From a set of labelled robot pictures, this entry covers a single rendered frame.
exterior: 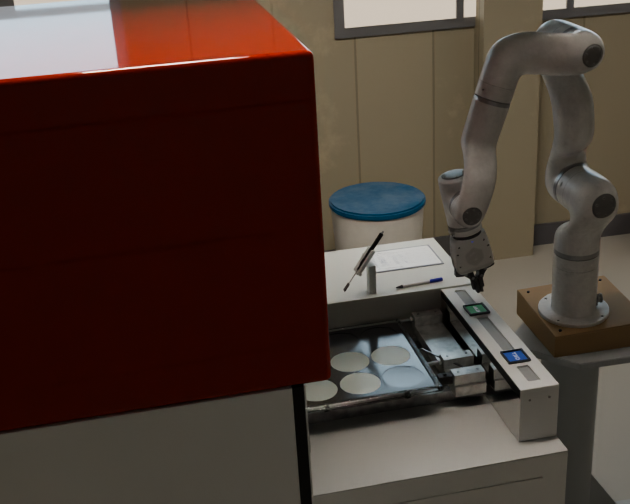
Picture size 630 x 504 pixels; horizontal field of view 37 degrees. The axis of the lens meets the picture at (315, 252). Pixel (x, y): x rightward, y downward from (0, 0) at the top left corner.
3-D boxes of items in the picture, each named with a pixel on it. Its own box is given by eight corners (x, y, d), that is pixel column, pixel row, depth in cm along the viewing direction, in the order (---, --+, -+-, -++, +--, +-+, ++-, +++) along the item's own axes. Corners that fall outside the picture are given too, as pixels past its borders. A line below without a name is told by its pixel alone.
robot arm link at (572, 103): (570, 223, 242) (540, 200, 256) (612, 209, 244) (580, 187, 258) (553, 36, 219) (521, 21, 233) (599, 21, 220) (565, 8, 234)
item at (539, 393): (519, 442, 218) (521, 390, 213) (441, 333, 268) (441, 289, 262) (557, 436, 220) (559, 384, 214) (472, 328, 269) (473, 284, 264)
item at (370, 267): (357, 297, 260) (355, 252, 254) (353, 291, 263) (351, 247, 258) (378, 294, 261) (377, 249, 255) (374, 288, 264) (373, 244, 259)
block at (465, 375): (454, 386, 231) (454, 375, 230) (449, 379, 234) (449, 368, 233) (485, 380, 232) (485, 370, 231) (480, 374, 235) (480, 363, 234)
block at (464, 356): (443, 369, 238) (443, 359, 237) (439, 363, 241) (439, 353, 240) (473, 365, 239) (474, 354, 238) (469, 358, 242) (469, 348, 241)
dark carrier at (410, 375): (296, 410, 222) (296, 408, 222) (272, 342, 253) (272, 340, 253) (435, 387, 228) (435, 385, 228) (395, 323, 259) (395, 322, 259)
